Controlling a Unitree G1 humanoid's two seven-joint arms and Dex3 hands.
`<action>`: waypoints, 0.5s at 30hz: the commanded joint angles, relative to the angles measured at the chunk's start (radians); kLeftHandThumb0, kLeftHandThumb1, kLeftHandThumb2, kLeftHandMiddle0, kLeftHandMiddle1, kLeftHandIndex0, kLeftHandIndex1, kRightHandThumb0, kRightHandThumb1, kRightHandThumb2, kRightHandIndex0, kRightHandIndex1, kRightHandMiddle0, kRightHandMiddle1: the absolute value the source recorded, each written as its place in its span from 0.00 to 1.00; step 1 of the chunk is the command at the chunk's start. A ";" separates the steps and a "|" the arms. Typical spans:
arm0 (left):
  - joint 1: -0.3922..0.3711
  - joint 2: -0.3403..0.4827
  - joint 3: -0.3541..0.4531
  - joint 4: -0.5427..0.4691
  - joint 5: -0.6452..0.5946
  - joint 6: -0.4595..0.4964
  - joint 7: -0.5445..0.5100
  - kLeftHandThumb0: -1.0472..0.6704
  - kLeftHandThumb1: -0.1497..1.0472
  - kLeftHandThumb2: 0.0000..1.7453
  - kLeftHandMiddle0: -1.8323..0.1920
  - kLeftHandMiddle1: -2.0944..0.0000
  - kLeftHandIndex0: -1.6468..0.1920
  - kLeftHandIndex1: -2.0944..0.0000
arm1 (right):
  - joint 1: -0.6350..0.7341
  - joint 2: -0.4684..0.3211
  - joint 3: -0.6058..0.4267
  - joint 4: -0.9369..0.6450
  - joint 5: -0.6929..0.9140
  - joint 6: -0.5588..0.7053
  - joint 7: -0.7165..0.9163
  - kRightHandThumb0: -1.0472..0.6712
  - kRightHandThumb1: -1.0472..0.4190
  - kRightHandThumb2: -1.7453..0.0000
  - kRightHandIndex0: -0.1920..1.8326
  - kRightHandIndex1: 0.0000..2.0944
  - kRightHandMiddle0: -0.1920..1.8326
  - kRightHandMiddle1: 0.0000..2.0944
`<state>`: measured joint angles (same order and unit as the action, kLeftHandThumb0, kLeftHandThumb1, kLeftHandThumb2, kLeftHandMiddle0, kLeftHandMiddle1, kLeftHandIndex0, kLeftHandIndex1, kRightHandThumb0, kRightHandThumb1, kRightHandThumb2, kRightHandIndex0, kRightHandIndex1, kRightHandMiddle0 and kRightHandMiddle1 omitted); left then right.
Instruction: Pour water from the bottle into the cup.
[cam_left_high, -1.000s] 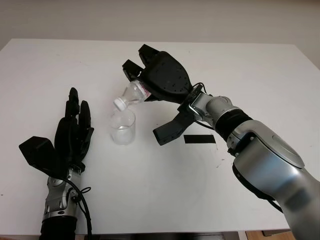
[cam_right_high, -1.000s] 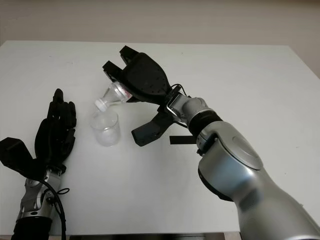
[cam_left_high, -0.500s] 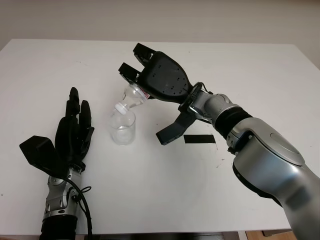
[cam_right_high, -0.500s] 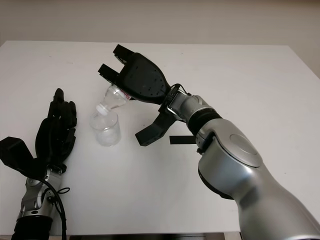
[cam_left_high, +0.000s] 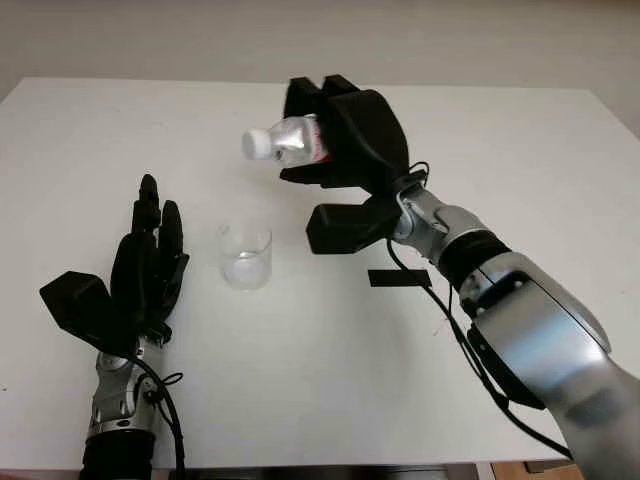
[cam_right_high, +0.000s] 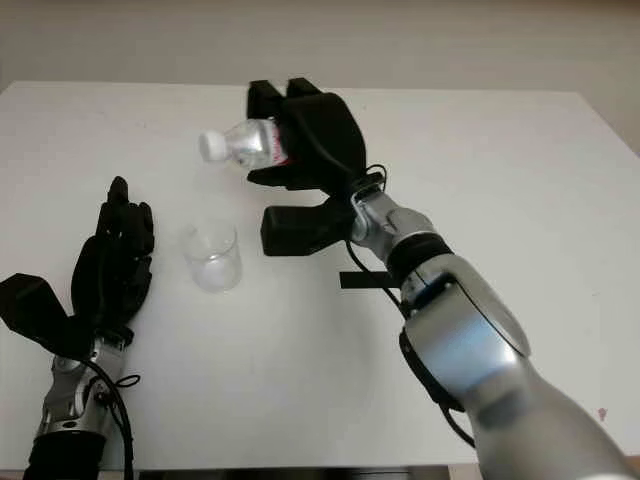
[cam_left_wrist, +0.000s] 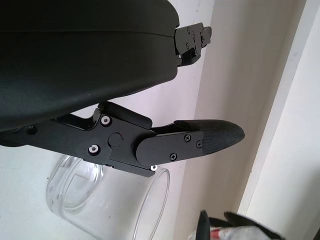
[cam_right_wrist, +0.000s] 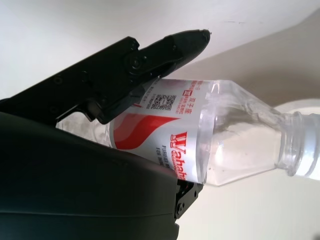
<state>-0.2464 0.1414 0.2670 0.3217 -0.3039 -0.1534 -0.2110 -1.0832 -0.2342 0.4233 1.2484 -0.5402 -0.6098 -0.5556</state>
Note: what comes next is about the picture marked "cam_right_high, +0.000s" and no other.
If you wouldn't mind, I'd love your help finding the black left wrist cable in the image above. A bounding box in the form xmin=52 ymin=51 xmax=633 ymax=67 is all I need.
xmin=88 ymin=357 xmax=142 ymax=480

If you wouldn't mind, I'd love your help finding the clear plastic water bottle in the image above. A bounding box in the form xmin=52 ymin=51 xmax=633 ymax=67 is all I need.
xmin=198 ymin=117 xmax=297 ymax=170

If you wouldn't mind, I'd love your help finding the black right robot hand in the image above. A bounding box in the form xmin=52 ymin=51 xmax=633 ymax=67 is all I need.
xmin=247 ymin=77 xmax=370 ymax=201

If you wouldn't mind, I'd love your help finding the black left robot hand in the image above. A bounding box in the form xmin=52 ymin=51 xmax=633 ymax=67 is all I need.
xmin=68 ymin=175 xmax=156 ymax=335

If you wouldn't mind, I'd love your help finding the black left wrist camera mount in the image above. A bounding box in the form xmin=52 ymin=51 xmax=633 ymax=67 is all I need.
xmin=0 ymin=272 xmax=97 ymax=359

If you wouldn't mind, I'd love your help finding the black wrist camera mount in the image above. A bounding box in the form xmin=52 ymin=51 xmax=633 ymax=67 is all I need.
xmin=0 ymin=272 xmax=97 ymax=359
xmin=260 ymin=197 xmax=354 ymax=258

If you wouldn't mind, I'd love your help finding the black tape strip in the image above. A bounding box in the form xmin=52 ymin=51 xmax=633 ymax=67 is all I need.
xmin=339 ymin=271 xmax=402 ymax=292

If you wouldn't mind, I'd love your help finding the clear glass cup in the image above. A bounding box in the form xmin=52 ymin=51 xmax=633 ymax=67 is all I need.
xmin=179 ymin=222 xmax=245 ymax=294

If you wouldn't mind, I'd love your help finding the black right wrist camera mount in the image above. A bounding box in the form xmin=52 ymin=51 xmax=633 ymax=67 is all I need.
xmin=260 ymin=197 xmax=354 ymax=258

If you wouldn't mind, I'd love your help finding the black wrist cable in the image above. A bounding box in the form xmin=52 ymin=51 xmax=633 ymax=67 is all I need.
xmin=88 ymin=357 xmax=142 ymax=480
xmin=343 ymin=163 xmax=477 ymax=449

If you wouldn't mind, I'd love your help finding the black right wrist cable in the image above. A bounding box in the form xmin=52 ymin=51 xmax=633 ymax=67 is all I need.
xmin=343 ymin=163 xmax=477 ymax=449

